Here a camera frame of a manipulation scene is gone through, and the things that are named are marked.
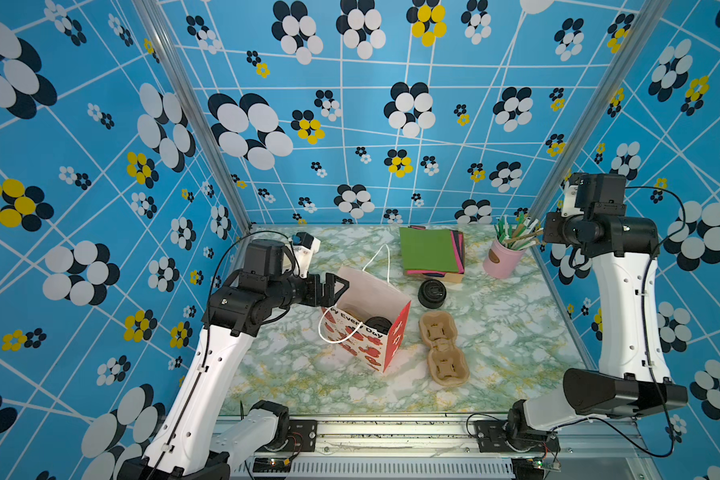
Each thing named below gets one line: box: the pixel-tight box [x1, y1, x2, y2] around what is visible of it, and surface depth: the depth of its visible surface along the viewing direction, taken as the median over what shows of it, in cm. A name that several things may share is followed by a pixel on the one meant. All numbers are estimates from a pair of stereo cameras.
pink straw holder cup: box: [483, 238, 526, 279], surface depth 101 cm
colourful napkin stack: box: [399, 225, 465, 283], surface depth 111 cm
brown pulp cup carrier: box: [419, 311, 470, 387], surface depth 85 cm
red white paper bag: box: [321, 266, 412, 374], surface depth 75 cm
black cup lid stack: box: [418, 279, 447, 309], surface depth 98 cm
